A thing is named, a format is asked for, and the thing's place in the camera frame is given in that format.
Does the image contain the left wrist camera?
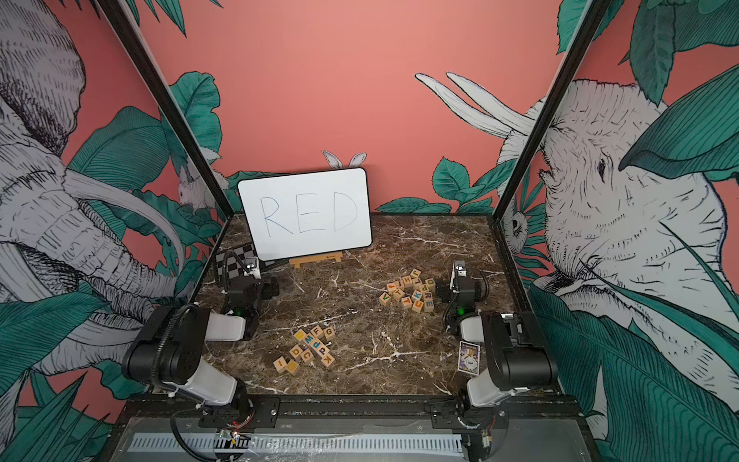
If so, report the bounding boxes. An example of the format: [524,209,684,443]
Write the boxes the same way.
[242,257,262,279]

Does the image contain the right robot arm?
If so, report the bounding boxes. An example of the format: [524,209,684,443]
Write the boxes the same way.
[437,275,558,408]

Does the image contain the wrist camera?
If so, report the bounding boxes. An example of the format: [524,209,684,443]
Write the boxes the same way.
[451,260,468,284]
[242,257,262,279]

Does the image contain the black white checkerboard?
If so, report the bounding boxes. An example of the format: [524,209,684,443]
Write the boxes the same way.
[213,244,256,286]

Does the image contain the white dry-erase board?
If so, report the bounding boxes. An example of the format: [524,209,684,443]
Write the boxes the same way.
[238,167,373,261]

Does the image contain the plain yellow wooden block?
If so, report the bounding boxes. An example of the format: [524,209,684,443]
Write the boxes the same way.
[286,360,300,375]

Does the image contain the black front rail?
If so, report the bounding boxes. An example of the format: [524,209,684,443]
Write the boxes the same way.
[114,393,584,429]

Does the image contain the wooden block letter G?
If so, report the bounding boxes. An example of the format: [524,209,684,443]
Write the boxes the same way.
[323,326,336,341]

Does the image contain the wooden board stand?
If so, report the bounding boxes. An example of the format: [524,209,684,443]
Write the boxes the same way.
[289,251,343,270]

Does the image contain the wooden block orange I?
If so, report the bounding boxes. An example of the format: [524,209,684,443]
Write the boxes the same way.
[273,356,288,373]

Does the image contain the playing card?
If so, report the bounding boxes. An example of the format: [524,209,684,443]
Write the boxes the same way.
[457,341,480,377]

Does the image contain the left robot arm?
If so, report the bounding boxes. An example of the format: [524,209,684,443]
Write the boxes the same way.
[121,275,280,406]

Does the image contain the white slotted cable duct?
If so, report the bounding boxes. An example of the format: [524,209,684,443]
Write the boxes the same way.
[125,432,464,456]

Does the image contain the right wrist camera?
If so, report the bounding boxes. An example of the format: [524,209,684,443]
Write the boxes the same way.
[451,260,468,284]

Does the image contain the wooden block letter K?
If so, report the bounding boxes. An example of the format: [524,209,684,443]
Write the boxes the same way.
[321,353,335,368]

